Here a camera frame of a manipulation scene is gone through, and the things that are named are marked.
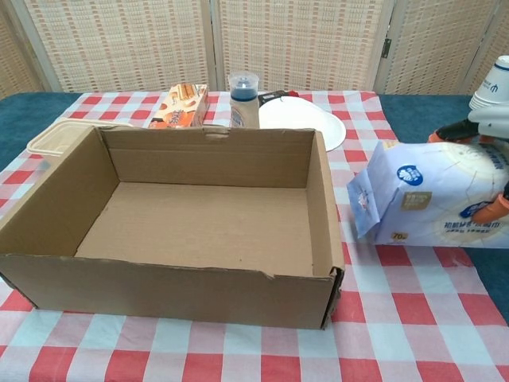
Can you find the white blue plastic package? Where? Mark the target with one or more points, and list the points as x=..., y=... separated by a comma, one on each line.
x=429, y=191

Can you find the black device with red part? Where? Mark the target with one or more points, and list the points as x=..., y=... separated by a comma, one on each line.
x=272, y=96

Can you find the dark metal screen hinge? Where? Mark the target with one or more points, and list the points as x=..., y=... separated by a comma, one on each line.
x=385, y=48

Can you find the clear bottle with blue cap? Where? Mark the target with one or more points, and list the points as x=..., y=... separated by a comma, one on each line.
x=242, y=107

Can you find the orange biscuit box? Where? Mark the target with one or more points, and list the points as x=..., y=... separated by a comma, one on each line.
x=183, y=107

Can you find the red white checked tablecloth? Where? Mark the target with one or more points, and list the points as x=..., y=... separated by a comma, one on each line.
x=397, y=310

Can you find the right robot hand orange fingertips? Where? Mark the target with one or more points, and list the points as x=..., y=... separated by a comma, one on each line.
x=491, y=123

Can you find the woven folding screen panel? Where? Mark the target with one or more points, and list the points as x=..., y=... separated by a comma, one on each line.
x=433, y=47
x=298, y=44
x=497, y=40
x=16, y=51
x=127, y=44

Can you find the white paper plate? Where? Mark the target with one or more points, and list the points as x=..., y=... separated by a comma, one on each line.
x=302, y=119

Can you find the open brown cardboard box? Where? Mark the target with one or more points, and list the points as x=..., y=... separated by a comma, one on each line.
x=191, y=278

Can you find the beige food container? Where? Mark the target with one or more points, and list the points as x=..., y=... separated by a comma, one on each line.
x=49, y=137

